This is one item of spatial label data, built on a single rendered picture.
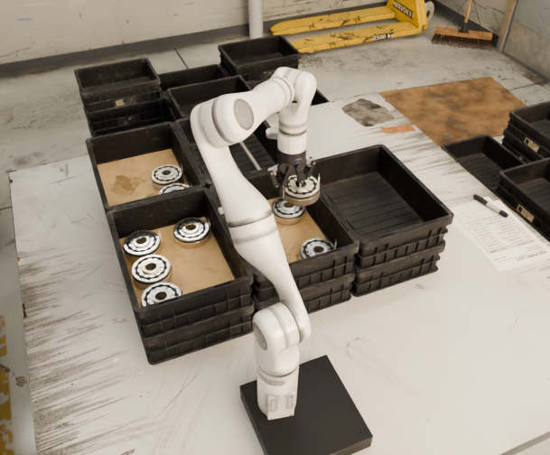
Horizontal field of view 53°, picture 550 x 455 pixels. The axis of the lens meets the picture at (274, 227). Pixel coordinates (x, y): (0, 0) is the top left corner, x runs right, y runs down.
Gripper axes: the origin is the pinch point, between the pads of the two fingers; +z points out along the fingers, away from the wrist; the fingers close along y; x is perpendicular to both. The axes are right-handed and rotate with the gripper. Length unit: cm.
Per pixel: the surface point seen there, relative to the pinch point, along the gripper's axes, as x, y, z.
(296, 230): 1.5, 3.2, 17.4
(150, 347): -19, -46, 23
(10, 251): 124, -95, 102
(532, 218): 12, 119, 59
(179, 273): -1.9, -33.6, 17.7
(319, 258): -20.2, -0.6, 7.5
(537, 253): -25, 76, 30
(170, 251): 7.3, -33.7, 17.7
